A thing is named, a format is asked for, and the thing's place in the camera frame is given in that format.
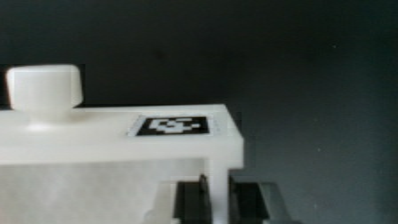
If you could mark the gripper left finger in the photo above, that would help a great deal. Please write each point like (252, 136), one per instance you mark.
(181, 205)

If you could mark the white drawer with knob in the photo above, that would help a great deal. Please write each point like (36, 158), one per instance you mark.
(89, 156)

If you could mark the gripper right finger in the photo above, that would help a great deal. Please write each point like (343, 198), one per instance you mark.
(256, 203)

